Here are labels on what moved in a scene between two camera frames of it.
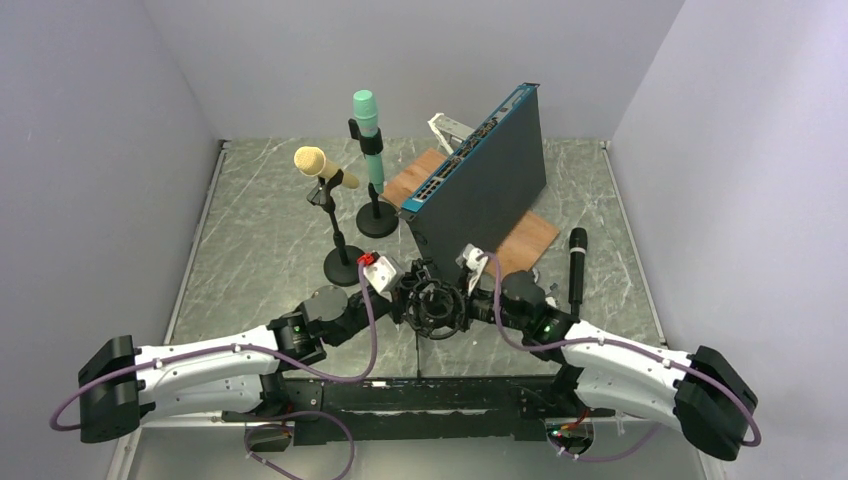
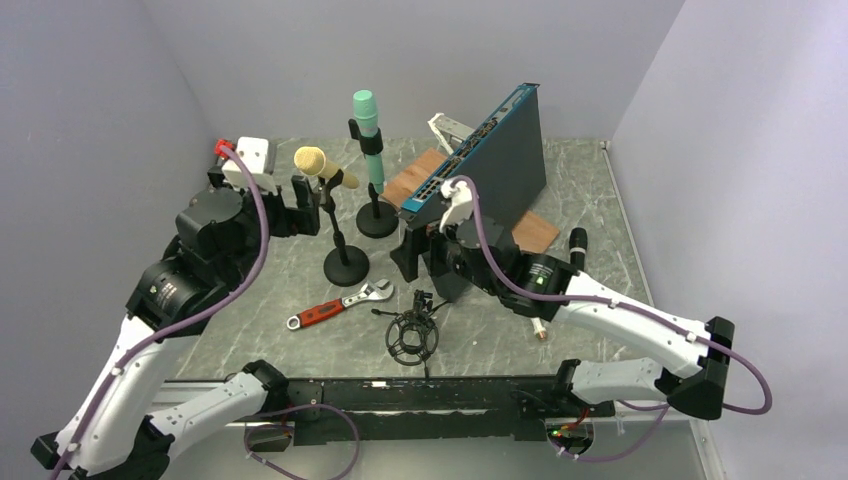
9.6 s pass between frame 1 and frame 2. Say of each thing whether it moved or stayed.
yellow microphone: stayed
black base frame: stayed
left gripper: moved
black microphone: stayed
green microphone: stayed
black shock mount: moved
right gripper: moved
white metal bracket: stayed
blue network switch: stayed
